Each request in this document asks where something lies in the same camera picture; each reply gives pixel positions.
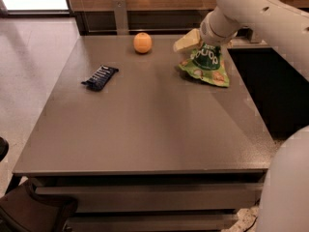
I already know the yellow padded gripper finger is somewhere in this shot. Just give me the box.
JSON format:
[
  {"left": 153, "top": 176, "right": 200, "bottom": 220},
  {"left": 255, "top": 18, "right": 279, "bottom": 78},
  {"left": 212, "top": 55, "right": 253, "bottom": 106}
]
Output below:
[{"left": 173, "top": 29, "right": 202, "bottom": 52}]

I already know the green rice chip bag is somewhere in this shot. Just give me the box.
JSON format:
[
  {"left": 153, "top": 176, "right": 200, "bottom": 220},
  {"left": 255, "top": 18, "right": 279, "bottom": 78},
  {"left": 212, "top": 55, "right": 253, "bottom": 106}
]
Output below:
[{"left": 179, "top": 43, "right": 230, "bottom": 88}]

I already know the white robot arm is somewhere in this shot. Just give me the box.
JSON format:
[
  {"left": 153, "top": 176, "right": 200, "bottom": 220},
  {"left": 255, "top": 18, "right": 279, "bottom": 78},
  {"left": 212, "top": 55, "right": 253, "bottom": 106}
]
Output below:
[{"left": 200, "top": 0, "right": 309, "bottom": 232}]

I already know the orange fruit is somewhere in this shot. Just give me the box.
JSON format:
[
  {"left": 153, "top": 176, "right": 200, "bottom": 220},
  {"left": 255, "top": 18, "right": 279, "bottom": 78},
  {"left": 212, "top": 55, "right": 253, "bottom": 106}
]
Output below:
[{"left": 133, "top": 32, "right": 153, "bottom": 54}]

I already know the dark blue snack bar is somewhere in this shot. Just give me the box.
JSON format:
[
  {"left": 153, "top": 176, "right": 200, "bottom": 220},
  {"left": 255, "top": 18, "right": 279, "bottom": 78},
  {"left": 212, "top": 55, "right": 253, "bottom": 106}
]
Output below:
[{"left": 81, "top": 65, "right": 119, "bottom": 92}]

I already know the grey upper drawer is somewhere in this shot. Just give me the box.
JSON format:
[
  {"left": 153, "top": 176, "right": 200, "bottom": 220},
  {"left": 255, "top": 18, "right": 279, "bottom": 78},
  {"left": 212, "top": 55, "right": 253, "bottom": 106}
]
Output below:
[{"left": 37, "top": 183, "right": 263, "bottom": 213}]

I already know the grey drawer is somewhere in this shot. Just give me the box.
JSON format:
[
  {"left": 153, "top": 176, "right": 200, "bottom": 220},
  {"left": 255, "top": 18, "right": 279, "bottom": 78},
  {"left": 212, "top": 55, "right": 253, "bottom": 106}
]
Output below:
[
  {"left": 68, "top": 214, "right": 238, "bottom": 232},
  {"left": 37, "top": 183, "right": 263, "bottom": 213}
]

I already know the grey lower drawer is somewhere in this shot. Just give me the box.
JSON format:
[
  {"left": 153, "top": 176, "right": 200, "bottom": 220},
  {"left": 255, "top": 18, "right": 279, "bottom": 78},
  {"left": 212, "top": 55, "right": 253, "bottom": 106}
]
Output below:
[{"left": 68, "top": 214, "right": 238, "bottom": 232}]

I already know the dark brown chair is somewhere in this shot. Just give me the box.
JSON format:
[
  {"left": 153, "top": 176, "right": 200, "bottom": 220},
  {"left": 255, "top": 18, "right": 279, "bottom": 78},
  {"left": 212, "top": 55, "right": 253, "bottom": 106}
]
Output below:
[{"left": 0, "top": 136, "right": 79, "bottom": 232}]

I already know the left metal wall bracket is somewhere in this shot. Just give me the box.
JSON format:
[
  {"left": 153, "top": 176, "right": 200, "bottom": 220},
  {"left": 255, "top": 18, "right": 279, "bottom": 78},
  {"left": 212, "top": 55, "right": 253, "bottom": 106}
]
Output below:
[{"left": 112, "top": 0, "right": 129, "bottom": 35}]

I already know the black cable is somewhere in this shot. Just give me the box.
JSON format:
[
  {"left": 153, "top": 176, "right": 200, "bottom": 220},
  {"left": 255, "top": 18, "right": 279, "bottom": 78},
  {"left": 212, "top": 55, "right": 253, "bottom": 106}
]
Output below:
[{"left": 242, "top": 217, "right": 259, "bottom": 232}]

